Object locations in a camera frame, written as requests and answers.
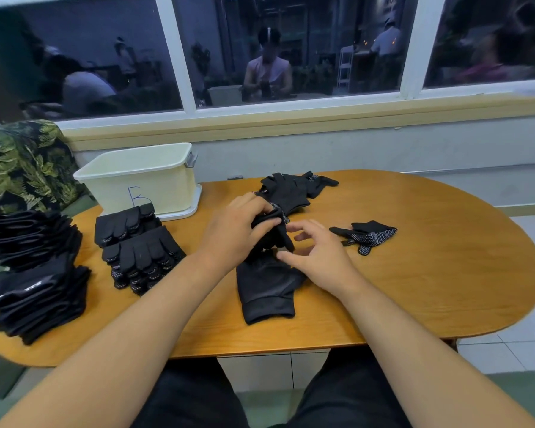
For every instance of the stack of dotted black gloves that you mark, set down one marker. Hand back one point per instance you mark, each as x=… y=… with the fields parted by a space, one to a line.
x=138 y=249

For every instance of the green leaf print cushion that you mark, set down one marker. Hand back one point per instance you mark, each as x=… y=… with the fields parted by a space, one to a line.
x=22 y=164

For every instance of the black knit glove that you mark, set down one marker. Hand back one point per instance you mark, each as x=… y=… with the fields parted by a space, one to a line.
x=265 y=289

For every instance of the stack of wrapped black gloves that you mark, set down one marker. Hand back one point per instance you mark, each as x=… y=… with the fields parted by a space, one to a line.
x=31 y=280

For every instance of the black trousers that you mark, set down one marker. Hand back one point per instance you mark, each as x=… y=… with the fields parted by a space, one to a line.
x=191 y=396

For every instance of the wooden window sill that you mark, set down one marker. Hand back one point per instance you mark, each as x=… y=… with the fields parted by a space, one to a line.
x=294 y=118

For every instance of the person's left thumb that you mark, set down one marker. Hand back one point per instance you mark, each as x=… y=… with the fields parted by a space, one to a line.
x=267 y=225

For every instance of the cream plastic bin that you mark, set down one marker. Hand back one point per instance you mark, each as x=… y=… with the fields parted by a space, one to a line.
x=138 y=178

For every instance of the black glove with white dots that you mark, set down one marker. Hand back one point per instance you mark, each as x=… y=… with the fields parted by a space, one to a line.
x=368 y=236

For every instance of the person's left forearm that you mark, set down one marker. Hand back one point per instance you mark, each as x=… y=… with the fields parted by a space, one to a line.
x=116 y=347

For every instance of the person's right hand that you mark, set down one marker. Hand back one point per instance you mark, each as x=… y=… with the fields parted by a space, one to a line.
x=327 y=262

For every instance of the pile of black gloves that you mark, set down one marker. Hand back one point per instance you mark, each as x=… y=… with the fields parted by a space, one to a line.
x=289 y=189

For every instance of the person's left hand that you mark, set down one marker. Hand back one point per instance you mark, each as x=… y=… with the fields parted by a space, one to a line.
x=227 y=236

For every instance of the person's right thumb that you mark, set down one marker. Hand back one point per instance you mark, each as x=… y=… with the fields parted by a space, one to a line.
x=294 y=258

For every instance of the white window frame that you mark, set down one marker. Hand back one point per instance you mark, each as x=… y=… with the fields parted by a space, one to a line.
x=178 y=62

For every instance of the person's right forearm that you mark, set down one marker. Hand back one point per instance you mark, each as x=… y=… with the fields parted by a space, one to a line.
x=428 y=361

